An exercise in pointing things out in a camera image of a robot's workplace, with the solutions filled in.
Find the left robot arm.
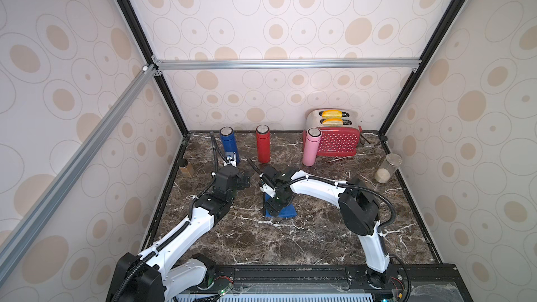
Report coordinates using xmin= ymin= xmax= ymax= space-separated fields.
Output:
xmin=106 ymin=165 xmax=250 ymax=301

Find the toaster power cable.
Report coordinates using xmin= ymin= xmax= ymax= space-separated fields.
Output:
xmin=359 ymin=131 xmax=389 ymax=152

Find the front yellow toast slice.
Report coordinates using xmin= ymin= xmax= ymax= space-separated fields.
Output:
xmin=321 ymin=118 xmax=345 ymax=127

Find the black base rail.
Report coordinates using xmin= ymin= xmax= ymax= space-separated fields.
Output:
xmin=167 ymin=263 xmax=475 ymax=302

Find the red thermos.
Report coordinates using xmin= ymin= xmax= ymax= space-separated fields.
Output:
xmin=256 ymin=124 xmax=271 ymax=164

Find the left aluminium frame bar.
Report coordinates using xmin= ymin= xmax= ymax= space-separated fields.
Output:
xmin=1 ymin=64 xmax=157 ymax=285

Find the pink thermos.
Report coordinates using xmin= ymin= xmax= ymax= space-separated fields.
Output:
xmin=302 ymin=127 xmax=322 ymax=166

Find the blue cleaning cloth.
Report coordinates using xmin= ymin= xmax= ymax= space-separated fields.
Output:
xmin=264 ymin=194 xmax=297 ymax=219

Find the small brown bottle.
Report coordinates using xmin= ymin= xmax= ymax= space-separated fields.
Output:
xmin=178 ymin=158 xmax=195 ymax=178

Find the yellow toast slice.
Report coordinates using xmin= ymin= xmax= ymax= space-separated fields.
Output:
xmin=321 ymin=118 xmax=345 ymax=127
xmin=320 ymin=110 xmax=345 ymax=118

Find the glass jar with powder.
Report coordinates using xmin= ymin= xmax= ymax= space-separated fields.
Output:
xmin=375 ymin=153 xmax=403 ymax=184

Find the rear yellow toast slice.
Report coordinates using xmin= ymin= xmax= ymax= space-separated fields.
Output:
xmin=320 ymin=110 xmax=345 ymax=118

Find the right black frame post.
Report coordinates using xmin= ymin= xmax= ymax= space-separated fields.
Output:
xmin=378 ymin=0 xmax=467 ymax=136

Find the black frame post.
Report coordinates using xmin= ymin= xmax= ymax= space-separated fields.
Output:
xmin=378 ymin=0 xmax=467 ymax=136
xmin=116 ymin=0 xmax=189 ymax=137

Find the horizontal aluminium frame bar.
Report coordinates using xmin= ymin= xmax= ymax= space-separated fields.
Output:
xmin=156 ymin=57 xmax=422 ymax=71

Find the blue thermos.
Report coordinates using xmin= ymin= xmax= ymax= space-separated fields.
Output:
xmin=220 ymin=127 xmax=240 ymax=163

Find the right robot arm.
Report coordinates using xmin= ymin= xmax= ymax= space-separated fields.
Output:
xmin=259 ymin=166 xmax=397 ymax=274

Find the red polka dot toaster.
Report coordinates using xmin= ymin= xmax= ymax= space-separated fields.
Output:
xmin=303 ymin=108 xmax=362 ymax=157

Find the left black frame post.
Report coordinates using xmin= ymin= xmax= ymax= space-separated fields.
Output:
xmin=116 ymin=0 xmax=189 ymax=137

